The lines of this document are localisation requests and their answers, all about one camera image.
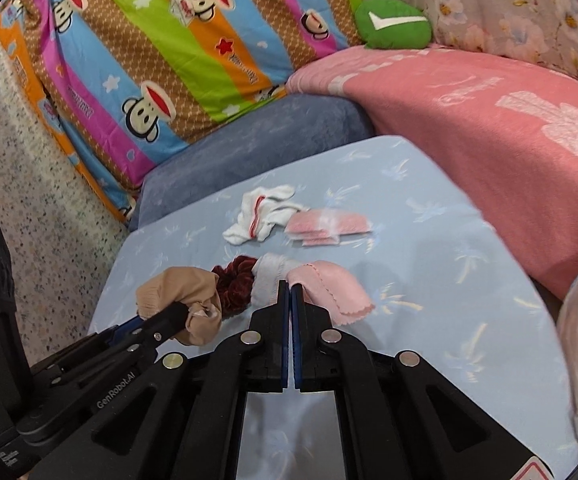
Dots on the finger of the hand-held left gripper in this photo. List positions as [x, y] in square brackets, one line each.
[128, 327]
[161, 330]

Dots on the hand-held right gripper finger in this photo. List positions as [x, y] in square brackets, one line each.
[295, 320]
[283, 320]

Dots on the beige stocking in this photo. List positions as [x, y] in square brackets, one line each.
[174, 287]

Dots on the greyish white sock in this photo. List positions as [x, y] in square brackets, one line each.
[269, 275]

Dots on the pink scalloped cloth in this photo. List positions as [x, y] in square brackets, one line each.
[334, 287]

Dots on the dark red scrunchie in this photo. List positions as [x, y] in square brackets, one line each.
[234, 285]

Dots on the light pink cloth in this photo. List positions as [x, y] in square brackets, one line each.
[326, 225]

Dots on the white sock with red trim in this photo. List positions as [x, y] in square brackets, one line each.
[264, 210]

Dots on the light blue palm-print tablecloth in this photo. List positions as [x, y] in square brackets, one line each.
[419, 285]

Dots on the blue-grey cushion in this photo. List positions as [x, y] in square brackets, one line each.
[269, 135]

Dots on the pink blanket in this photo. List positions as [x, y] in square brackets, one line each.
[469, 135]

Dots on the colourful monkey striped pillow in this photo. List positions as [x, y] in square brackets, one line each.
[169, 60]

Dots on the green cushion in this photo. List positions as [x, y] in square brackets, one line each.
[394, 32]

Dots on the floral beige cushion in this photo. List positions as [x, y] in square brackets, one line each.
[509, 15]

